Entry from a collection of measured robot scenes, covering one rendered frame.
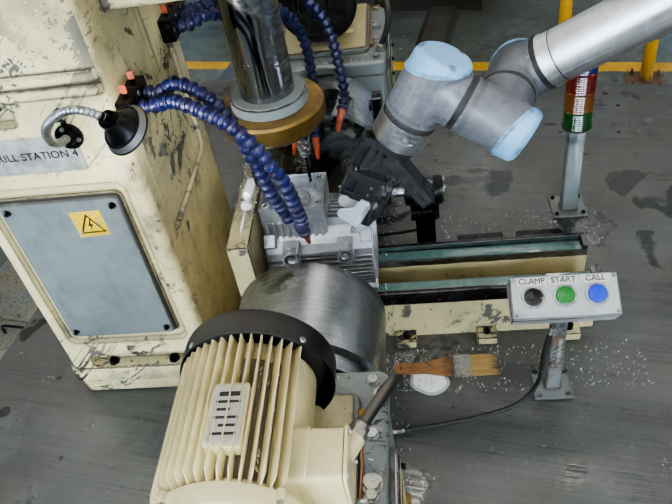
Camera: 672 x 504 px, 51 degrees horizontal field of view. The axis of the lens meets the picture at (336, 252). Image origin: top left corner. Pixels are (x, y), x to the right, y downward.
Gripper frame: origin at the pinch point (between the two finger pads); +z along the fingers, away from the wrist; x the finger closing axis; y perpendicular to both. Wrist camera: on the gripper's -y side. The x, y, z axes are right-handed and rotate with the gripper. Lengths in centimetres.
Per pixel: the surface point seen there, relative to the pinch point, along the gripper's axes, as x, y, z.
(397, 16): -321, -59, 93
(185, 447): 60, 24, -16
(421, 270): -8.8, -19.6, 12.4
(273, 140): 3.0, 20.7, -13.8
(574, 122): -33, -41, -19
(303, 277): 19.1, 10.0, -2.6
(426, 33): -288, -72, 82
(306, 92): -5.1, 17.8, -19.3
